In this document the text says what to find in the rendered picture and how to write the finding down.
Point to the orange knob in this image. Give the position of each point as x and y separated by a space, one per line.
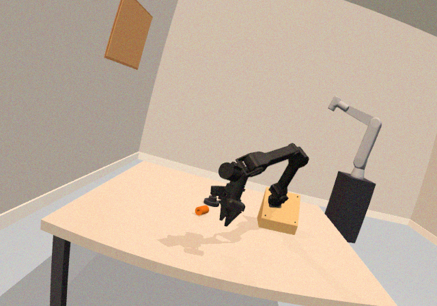
201 210

